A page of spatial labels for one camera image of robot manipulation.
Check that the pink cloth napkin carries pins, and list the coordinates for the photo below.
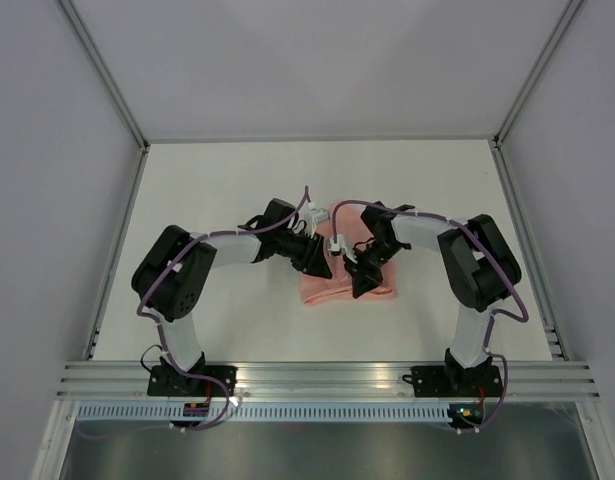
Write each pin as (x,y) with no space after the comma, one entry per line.
(315,290)

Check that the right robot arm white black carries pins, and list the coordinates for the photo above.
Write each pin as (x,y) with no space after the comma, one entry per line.
(481,270)

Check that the aluminium frame post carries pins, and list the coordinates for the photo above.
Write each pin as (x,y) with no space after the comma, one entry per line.
(87,42)
(561,28)

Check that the aluminium mounting rail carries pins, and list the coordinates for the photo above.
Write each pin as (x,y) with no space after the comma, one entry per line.
(527,381)

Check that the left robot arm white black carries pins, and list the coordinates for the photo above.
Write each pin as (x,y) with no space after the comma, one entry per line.
(170,279)

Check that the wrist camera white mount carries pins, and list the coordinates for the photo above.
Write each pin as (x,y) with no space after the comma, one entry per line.
(337,245)
(313,217)

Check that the right aluminium frame post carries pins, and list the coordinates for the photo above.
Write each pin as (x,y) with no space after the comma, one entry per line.
(561,28)

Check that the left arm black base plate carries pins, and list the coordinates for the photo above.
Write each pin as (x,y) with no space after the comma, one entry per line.
(164,381)

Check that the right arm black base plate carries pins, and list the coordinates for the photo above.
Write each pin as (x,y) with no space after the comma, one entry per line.
(436,381)

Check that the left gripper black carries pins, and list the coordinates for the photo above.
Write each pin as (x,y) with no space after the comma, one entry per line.
(313,260)

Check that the left aluminium frame post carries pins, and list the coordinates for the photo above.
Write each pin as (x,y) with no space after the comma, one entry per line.
(87,42)

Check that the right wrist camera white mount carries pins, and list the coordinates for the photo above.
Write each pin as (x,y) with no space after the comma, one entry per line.
(337,245)

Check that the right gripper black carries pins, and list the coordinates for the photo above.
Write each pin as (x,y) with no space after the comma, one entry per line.
(364,279)

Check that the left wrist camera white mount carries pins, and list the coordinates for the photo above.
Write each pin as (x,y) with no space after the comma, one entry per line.
(313,217)

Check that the white slotted cable duct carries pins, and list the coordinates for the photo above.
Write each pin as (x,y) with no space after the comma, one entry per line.
(372,412)

